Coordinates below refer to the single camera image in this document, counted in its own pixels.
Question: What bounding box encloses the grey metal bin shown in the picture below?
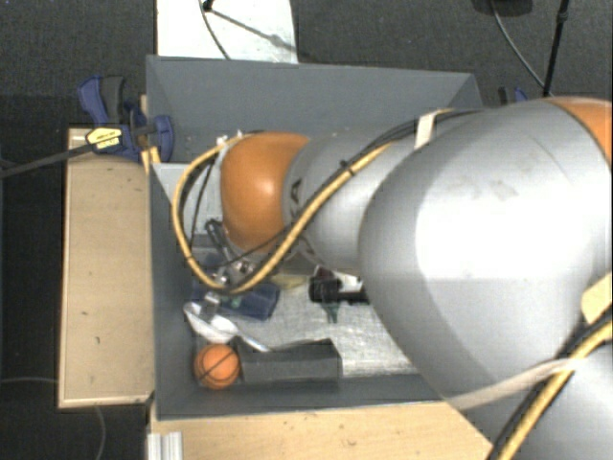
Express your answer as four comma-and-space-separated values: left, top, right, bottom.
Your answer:
144, 54, 485, 422

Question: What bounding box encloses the black tool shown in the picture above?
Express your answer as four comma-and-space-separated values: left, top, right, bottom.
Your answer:
307, 275, 373, 325

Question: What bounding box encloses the dark grey foam block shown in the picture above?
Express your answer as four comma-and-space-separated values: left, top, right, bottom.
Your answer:
236, 337, 343, 385

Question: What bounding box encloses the orange toy basketball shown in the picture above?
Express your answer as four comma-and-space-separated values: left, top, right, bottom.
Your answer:
193, 343, 241, 391

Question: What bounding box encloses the pale wood board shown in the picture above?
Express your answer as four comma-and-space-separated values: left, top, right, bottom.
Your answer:
57, 126, 157, 409

